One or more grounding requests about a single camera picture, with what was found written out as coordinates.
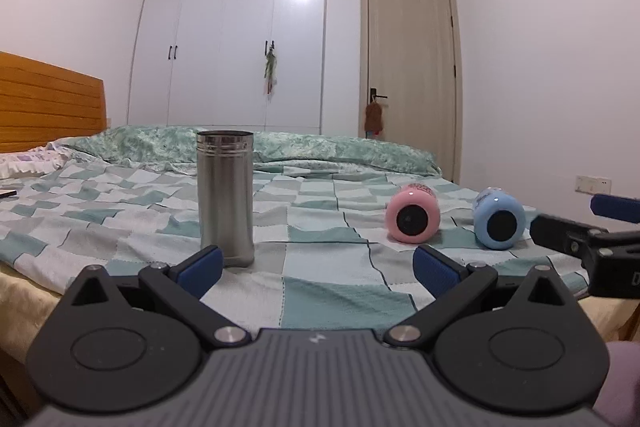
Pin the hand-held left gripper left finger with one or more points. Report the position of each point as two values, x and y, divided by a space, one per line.
200 269

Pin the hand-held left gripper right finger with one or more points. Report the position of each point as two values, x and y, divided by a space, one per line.
436 269

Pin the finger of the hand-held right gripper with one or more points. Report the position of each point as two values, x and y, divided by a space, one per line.
617 208
560 232

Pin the pink cup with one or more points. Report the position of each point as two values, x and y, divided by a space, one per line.
412 217

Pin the light blue cup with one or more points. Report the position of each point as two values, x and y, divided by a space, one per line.
497 219

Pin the stainless steel cup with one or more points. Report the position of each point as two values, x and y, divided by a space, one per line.
225 197

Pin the checkered bed sheet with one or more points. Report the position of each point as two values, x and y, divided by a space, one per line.
325 267

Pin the person's purple clothing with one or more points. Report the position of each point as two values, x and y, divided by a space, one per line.
622 387

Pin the green floral quilt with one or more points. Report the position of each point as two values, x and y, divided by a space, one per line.
325 149

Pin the beige mattress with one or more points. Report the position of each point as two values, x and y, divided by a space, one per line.
20 307

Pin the printed pillow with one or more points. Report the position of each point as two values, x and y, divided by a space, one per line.
25 162

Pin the black phone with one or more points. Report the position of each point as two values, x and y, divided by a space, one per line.
6 193

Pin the hanging green plant bundle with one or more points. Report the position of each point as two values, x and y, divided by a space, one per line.
270 69

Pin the light wooden door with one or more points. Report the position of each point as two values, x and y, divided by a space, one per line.
410 57

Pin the white wardrobe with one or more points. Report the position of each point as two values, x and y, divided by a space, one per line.
210 47

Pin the wooden headboard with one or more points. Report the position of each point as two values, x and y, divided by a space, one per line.
45 107

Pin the white wall socket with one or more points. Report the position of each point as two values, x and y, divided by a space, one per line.
592 185

